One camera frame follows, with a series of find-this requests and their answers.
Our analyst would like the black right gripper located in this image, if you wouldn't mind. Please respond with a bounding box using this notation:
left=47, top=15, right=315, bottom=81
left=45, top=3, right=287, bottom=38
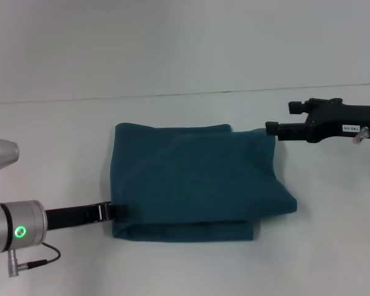
left=265, top=97, right=370, bottom=144

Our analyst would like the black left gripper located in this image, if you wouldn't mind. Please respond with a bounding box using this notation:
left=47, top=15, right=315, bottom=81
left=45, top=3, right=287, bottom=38
left=44, top=200, right=128, bottom=231

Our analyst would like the teal T-shirt white print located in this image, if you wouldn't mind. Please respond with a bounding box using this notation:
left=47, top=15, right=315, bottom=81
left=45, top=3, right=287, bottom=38
left=109, top=122, right=298, bottom=243

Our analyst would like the short silver connector plug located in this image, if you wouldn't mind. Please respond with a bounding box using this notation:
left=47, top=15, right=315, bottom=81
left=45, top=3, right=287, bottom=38
left=352, top=126, right=370, bottom=146

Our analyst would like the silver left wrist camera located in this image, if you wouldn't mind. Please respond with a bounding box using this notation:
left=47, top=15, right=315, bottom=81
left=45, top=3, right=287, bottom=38
left=0, top=138, right=20, bottom=204

